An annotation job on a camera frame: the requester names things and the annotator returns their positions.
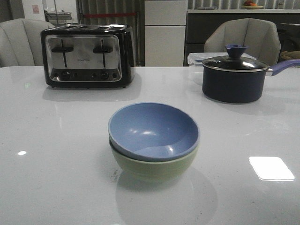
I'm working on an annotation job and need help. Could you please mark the blue bowl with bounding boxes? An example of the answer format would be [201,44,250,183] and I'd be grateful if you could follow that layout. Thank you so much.
[108,102,200,162]

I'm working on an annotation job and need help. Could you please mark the green bowl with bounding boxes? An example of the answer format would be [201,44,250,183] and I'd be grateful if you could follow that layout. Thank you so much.
[109,135,199,182]

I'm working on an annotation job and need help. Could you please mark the clear plastic food container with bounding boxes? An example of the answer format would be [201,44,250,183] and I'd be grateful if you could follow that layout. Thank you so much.
[187,52,256,85]

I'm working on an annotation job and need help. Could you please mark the black and chrome toaster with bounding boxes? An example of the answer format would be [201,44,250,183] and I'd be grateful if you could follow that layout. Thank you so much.
[41,24,135,88]

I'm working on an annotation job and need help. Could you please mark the dark blue saucepan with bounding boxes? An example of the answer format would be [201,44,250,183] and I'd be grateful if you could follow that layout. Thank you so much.
[202,60,300,104]

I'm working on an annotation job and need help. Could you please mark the white refrigerator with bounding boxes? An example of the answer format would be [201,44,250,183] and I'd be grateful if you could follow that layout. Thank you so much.
[144,0,188,67]

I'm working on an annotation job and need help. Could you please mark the glass pot lid blue knob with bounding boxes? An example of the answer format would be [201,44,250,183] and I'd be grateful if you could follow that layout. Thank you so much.
[202,44,268,72]

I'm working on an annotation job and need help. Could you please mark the dark kitchen counter cabinet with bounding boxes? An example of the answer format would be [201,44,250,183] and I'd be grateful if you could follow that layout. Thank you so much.
[184,9,300,66]

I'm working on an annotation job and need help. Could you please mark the grey chair right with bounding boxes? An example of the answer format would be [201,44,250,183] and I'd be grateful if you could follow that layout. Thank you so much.
[204,18,281,66]

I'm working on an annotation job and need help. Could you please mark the grey chair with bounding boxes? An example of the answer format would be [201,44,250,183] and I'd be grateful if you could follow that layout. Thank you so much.
[0,18,54,67]
[204,18,281,66]

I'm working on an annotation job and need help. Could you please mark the fruit plate on counter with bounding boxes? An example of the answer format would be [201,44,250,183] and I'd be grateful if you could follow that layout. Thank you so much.
[241,0,264,9]

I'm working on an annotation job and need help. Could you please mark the grey chair left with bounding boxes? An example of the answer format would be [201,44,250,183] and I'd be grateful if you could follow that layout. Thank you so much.
[0,18,54,67]

